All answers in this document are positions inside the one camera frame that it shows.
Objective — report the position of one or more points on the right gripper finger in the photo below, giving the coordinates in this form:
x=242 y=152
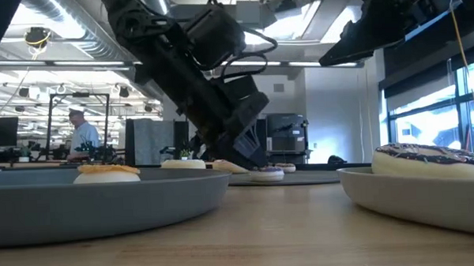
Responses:
x=360 y=42

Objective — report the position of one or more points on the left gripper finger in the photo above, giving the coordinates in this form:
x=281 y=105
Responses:
x=253 y=148
x=232 y=155

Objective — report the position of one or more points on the large pink frosted donut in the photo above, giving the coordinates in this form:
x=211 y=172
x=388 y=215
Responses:
x=226 y=167

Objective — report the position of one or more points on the small purple donut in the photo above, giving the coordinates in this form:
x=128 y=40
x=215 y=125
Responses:
x=266 y=174

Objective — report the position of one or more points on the small brown donut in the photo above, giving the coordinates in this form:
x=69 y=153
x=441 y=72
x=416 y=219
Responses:
x=287 y=168

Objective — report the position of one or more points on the large white frosted donut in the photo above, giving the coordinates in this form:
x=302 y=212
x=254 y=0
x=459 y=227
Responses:
x=183 y=164

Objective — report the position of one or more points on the small orange donut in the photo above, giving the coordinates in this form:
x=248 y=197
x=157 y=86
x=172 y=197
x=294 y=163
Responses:
x=106 y=175

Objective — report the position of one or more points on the large chocolate sprinkled donut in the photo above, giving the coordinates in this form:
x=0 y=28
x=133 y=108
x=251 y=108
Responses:
x=424 y=164

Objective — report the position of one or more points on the black background robot arm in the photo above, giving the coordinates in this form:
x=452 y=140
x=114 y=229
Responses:
x=99 y=151

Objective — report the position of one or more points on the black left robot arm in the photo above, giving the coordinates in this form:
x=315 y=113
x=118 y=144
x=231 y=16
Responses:
x=167 y=52

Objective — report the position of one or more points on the black printer cabinet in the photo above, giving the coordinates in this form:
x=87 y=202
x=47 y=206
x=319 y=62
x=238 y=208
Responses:
x=286 y=137

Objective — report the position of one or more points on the small potted plant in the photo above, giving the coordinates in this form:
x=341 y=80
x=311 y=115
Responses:
x=185 y=153

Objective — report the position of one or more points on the round dark grey mat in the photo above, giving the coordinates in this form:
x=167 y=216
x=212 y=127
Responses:
x=309 y=178

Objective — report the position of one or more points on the grey partition panel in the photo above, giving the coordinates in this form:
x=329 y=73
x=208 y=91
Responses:
x=148 y=142

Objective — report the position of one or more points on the dark grey round plate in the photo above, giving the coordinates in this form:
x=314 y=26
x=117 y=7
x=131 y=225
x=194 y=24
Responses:
x=105 y=208

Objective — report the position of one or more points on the person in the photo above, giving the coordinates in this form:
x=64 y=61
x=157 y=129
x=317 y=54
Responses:
x=85 y=136

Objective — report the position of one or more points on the light grey round plate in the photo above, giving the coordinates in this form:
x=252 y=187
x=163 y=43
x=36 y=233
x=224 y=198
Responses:
x=413 y=202

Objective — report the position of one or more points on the black round ceiling device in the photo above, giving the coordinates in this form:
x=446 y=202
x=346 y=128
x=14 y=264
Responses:
x=37 y=36

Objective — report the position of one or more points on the black computer monitor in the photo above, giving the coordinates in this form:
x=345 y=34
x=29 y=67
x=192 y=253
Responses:
x=0 y=132

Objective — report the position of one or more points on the silver ventilation duct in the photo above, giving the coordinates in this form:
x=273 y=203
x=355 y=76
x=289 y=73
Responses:
x=83 y=31

